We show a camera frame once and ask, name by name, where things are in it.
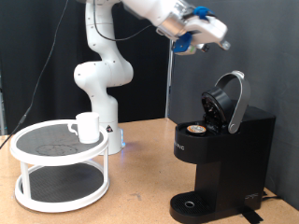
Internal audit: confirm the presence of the wrist camera on blue mount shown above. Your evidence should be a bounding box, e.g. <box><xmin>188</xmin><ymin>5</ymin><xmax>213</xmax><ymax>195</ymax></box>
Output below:
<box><xmin>172</xmin><ymin>32</ymin><xmax>198</xmax><ymax>57</ymax></box>

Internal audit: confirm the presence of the grey metal pole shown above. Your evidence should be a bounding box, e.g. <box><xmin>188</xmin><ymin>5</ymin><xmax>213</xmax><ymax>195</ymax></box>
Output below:
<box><xmin>164</xmin><ymin>0</ymin><xmax>179</xmax><ymax>119</ymax></box>

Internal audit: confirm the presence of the white two-tier turntable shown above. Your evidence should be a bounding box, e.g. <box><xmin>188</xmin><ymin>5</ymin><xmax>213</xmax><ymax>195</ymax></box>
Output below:
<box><xmin>8</xmin><ymin>119</ymin><xmax>111</xmax><ymax>215</ymax></box>

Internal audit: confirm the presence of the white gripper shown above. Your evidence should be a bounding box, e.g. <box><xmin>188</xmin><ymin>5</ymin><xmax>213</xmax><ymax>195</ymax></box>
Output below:
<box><xmin>182</xmin><ymin>14</ymin><xmax>233</xmax><ymax>53</ymax></box>

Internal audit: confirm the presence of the grey partition panel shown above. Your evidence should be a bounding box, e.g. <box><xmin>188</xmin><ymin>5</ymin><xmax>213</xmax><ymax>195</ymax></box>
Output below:
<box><xmin>168</xmin><ymin>0</ymin><xmax>299</xmax><ymax>211</ymax></box>

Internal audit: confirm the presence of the black tape strip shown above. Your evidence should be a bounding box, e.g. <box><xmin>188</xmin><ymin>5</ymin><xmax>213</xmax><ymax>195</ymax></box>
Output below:
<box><xmin>238</xmin><ymin>205</ymin><xmax>264</xmax><ymax>224</ymax></box>

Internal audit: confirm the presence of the coffee pod with orange lid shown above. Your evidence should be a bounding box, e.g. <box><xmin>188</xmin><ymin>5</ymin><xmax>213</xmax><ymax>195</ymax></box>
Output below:
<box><xmin>185</xmin><ymin>123</ymin><xmax>207</xmax><ymax>135</ymax></box>

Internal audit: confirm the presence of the blue cable clip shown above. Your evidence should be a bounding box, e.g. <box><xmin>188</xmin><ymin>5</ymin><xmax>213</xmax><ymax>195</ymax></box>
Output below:
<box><xmin>192</xmin><ymin>6</ymin><xmax>217</xmax><ymax>21</ymax></box>

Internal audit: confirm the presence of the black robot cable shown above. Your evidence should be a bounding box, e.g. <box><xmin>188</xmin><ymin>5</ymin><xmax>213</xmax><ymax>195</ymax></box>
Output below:
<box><xmin>0</xmin><ymin>0</ymin><xmax>157</xmax><ymax>148</ymax></box>

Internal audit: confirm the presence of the black Keurig coffee machine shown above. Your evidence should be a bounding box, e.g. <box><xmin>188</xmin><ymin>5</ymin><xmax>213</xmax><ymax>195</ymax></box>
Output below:
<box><xmin>169</xmin><ymin>70</ymin><xmax>277</xmax><ymax>224</ymax></box>

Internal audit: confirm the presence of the grey metal post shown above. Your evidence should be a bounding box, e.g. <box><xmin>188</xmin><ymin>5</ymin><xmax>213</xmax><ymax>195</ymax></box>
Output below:
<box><xmin>0</xmin><ymin>70</ymin><xmax>7</xmax><ymax>136</ymax></box>

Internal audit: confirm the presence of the black machine power cord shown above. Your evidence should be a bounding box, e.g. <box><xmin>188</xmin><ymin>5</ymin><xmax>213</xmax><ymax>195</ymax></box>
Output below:
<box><xmin>261</xmin><ymin>189</ymin><xmax>283</xmax><ymax>202</ymax></box>

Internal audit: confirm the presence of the white mug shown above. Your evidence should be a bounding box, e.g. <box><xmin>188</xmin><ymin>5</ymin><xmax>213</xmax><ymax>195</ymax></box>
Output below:
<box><xmin>67</xmin><ymin>111</ymin><xmax>101</xmax><ymax>145</ymax></box>

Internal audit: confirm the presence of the black curtain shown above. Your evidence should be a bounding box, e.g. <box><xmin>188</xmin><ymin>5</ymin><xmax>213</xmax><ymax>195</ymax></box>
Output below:
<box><xmin>0</xmin><ymin>0</ymin><xmax>173</xmax><ymax>135</ymax></box>

